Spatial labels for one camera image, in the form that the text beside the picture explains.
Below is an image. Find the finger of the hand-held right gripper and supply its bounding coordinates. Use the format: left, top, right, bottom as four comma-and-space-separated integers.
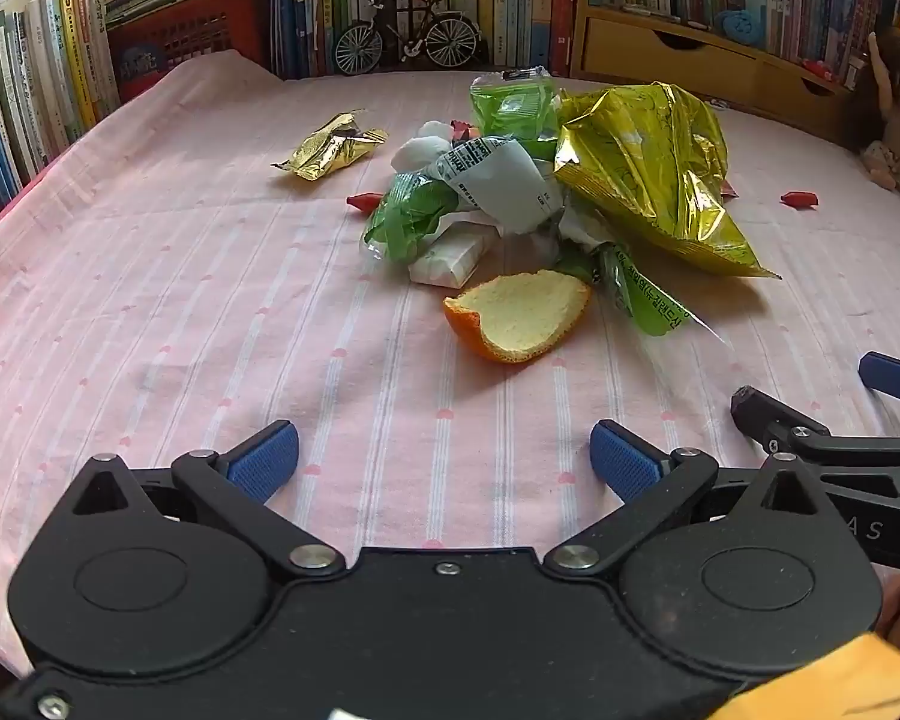
730, 385, 900, 497
859, 351, 900, 410

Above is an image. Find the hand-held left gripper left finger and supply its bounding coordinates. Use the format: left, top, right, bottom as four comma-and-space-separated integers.
69, 420, 347, 580

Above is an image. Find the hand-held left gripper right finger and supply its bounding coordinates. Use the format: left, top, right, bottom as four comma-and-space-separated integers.
544, 418, 835, 578

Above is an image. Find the green strip wrapper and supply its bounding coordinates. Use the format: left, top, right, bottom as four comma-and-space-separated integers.
562, 240, 725, 342

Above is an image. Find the orange peel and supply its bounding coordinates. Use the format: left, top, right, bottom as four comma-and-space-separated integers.
442, 270, 592, 365

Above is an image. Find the large gold snack bag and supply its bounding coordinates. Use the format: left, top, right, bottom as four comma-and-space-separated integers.
555, 82, 782, 280

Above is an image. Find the green clear plastic wrapper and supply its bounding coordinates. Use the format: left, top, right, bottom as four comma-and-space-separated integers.
361, 172, 458, 265

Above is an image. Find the white printed plastic wrapper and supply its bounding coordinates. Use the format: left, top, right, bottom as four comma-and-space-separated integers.
435, 133, 567, 237

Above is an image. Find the small gold foil wrapper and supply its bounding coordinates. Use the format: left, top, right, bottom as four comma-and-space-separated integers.
271, 111, 389, 181

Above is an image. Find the white tissue ball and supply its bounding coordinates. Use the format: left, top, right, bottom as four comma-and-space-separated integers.
390, 120, 451, 173

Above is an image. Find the pink striped blanket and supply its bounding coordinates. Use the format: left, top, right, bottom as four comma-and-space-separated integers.
0, 52, 900, 680

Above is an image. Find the wooden drawer organizer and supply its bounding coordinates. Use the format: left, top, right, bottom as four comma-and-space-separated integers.
570, 0, 863, 143

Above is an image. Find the blue round ornament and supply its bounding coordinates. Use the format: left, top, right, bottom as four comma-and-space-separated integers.
716, 9, 766, 42

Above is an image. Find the red plastic crate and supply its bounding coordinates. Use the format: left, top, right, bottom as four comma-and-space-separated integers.
105, 0, 275, 102

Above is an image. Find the row of tall textbooks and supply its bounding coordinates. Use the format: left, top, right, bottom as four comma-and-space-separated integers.
0, 0, 121, 211

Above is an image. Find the black miniature bicycle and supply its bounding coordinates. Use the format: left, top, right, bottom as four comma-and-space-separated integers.
333, 0, 481, 77

